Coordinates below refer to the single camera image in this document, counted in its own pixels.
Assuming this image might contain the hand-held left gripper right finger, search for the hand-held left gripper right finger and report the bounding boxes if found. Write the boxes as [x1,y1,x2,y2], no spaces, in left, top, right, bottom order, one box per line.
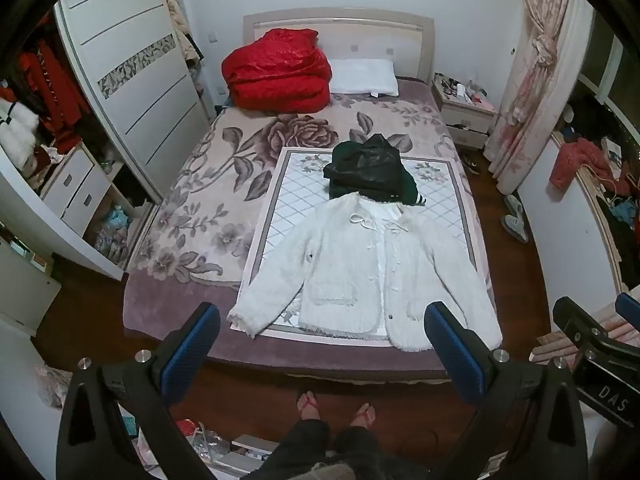
[424,301,590,480]

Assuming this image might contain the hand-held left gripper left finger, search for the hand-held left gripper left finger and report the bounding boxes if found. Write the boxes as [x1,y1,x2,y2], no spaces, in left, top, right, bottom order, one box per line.
[56,302,222,480]

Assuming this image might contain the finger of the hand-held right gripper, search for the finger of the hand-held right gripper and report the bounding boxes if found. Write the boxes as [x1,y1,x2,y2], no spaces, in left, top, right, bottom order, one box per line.
[615,292,640,317]
[552,296,608,361]

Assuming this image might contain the white fuzzy jacket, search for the white fuzzy jacket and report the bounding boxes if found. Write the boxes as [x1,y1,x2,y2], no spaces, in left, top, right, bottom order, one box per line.
[226,191,503,352]

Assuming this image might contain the red hanging clothes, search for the red hanging clothes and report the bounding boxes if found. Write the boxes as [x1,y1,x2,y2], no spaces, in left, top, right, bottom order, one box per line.
[17,40,91,156]

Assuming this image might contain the beige hanging clothes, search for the beige hanging clothes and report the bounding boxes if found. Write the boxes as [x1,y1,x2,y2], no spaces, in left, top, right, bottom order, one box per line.
[164,0,203,68]

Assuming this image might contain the stack of pink wooden slats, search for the stack of pink wooden slats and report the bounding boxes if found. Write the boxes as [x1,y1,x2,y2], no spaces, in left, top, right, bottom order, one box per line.
[529,310,640,367]

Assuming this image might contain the white curved desk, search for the white curved desk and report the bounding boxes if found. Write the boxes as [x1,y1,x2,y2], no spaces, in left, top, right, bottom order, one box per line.
[517,130,640,311]

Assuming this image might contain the floor clutter of packets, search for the floor clutter of packets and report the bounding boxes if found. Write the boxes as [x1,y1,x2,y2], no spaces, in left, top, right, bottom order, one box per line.
[120,410,281,480]

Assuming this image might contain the person's right foot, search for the person's right foot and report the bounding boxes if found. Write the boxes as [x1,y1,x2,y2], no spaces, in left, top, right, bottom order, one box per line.
[350,402,377,431]

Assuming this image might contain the person's foot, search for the person's foot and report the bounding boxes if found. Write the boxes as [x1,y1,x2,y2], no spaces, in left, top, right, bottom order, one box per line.
[350,402,377,431]
[296,390,321,421]

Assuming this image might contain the person's left foot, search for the person's left foot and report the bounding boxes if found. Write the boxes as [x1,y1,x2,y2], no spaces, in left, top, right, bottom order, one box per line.
[296,390,321,421]

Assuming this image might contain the pink patterned cloth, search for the pink patterned cloth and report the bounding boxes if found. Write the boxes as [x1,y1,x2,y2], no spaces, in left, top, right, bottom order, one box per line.
[35,362,76,408]

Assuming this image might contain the red jacket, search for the red jacket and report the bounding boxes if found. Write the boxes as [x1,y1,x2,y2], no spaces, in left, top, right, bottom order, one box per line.
[550,139,608,186]

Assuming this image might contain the person's dark trousers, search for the person's dark trousers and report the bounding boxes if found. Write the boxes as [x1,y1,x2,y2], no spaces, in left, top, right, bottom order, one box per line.
[250,417,386,480]

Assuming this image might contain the green garment with striped cuff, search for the green garment with striped cuff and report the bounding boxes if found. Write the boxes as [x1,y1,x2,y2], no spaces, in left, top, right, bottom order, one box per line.
[395,167,427,207]

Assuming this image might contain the white quilted mat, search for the white quilted mat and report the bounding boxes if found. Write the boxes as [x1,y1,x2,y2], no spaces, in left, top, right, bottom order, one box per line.
[230,146,493,343]

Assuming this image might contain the floral blanket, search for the floral blanket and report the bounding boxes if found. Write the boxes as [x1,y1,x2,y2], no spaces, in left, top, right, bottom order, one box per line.
[122,77,498,381]

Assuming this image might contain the black jacket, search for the black jacket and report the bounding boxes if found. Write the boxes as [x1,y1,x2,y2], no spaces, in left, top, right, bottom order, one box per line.
[322,134,408,200]

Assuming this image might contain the white wardrobe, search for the white wardrobe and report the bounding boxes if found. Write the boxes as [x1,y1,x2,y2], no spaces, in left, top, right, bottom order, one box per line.
[0,0,211,281]

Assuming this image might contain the beige nightstand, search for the beige nightstand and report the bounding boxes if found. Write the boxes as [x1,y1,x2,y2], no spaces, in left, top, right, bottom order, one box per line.
[431,72,498,150]

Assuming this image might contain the pink floral curtain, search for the pink floral curtain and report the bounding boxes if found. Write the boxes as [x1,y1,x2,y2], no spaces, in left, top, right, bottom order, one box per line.
[484,0,573,196]

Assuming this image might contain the clutter of small nightstand things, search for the clutter of small nightstand things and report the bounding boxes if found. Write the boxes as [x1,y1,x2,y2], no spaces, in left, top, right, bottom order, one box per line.
[434,72,493,108]

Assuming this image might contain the white fur garment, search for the white fur garment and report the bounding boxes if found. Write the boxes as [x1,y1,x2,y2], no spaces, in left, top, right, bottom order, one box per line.
[0,100,41,168]

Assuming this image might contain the red quilt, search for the red quilt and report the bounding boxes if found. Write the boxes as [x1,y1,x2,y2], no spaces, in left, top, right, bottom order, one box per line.
[221,28,333,113]

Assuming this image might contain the white pillow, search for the white pillow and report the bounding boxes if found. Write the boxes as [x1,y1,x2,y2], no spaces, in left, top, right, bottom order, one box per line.
[329,58,400,97]

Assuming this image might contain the white wardrobe sliding door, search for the white wardrobe sliding door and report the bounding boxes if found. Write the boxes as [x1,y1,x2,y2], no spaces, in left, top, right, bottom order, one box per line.
[54,0,211,206]

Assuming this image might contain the bed with beige headboard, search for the bed with beige headboard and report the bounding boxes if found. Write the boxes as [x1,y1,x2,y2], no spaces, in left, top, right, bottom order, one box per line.
[122,7,498,386]

